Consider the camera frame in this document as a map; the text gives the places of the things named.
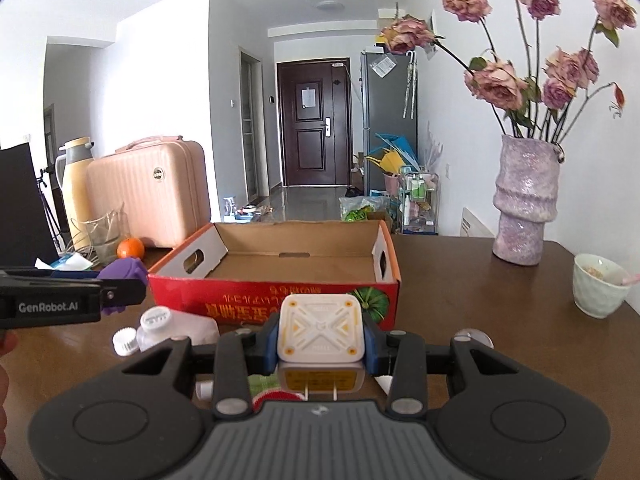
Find green printed bag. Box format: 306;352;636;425
340;197;388;223

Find black tripod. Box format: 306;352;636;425
37;167;65;247

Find black screen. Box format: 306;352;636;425
0;142;58;270

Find small white cap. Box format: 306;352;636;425
112;328;139;357

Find pink ribbed suitcase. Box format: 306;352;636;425
86;136;211;249

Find wire storage rack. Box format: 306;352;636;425
397;172;441;236

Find grey interior door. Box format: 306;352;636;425
240;50;264;201

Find white pill bottle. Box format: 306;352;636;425
137;306;221;353

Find orange fruit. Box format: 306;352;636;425
117;237;145;261

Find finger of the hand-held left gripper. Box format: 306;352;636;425
100;276;149;317

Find blue tissue pack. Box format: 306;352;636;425
35;254;101;273

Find dried pink roses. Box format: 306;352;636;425
377;0;640;147

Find white flat box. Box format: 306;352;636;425
460;207;496;238

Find white cables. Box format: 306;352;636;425
65;202;126;257

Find clear folded umbrella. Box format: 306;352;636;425
402;51;417;120

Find clear plastic lid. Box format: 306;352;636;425
455;329;494;349

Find lilac textured vase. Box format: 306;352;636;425
492;135;566;266

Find clear glass cup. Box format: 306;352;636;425
82;210;131;266

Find red cardboard box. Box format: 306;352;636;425
147;219;402;331

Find dark brown entrance door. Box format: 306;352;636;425
276;59;351;188

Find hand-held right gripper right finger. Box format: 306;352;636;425
362;314;521;417

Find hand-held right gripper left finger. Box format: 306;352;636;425
117;312;281;421

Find yellow plastic object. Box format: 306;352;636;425
365;152;405;175

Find grey refrigerator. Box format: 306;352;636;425
360;50;418;197

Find white square power adapter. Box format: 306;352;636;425
276;294;366;401

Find purple gear-shaped lid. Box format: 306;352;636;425
97;256;148;316

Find blue plastic frame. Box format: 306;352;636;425
375;132;417;161

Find yellow thermos jug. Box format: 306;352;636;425
55;137;96;252

